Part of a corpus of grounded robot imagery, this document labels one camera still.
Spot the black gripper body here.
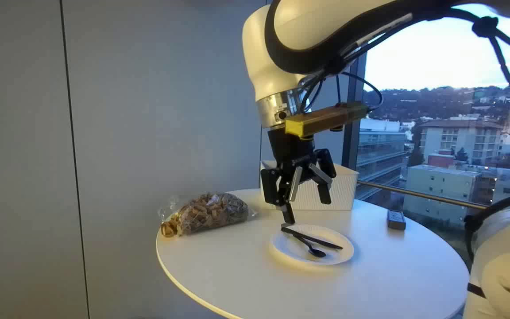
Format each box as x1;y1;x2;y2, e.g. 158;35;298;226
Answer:
266;125;317;173

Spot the black plastic knife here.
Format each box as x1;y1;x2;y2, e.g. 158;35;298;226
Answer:
280;223;345;251

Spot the white plate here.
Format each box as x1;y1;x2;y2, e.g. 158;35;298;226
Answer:
268;223;356;267

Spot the white rectangular basket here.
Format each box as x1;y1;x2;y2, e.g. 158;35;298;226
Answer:
259;157;361;212

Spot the clear bag of snacks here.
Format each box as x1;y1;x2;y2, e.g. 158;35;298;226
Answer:
158;191;260;239

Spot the balcony railing bar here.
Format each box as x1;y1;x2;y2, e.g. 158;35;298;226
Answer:
358;178;487;212

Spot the white apartment building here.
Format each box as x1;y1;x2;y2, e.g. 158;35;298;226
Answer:
420;120;505;166

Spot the dark window frame post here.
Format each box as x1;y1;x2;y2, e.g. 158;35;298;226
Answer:
342;54;368;170

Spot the yellow-brown wrist camera box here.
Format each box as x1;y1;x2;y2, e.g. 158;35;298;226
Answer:
283;100;370;139

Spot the black base cable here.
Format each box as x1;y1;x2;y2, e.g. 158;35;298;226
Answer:
462;187;510;263

